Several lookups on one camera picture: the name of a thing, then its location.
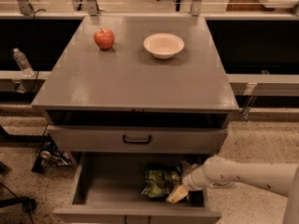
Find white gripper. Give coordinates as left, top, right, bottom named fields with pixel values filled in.
left=166, top=161, right=206, bottom=203

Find green jalapeno chip bag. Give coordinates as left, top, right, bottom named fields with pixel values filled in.
left=141, top=168, right=181, bottom=199

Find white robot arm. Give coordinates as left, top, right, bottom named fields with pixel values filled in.
left=166, top=156, right=299, bottom=224

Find open grey lower drawer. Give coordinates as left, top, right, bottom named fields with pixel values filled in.
left=54, top=153, right=221, bottom=224

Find grey drawer cabinet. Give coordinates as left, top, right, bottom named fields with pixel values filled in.
left=30, top=14, right=240, bottom=163

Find white paper bowl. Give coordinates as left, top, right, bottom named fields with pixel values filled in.
left=143, top=34, right=185, bottom=60

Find black chair base left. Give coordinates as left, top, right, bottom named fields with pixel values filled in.
left=0, top=161, right=37, bottom=224

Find red apple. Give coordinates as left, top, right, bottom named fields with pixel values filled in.
left=93, top=28, right=115, bottom=49

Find clear plastic water bottle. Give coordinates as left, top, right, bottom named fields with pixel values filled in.
left=13, top=48, right=35, bottom=77

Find black upper drawer handle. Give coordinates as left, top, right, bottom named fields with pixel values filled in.
left=122, top=134, right=152, bottom=145

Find black floor cables and devices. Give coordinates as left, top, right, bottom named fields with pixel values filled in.
left=31, top=124, right=74, bottom=175

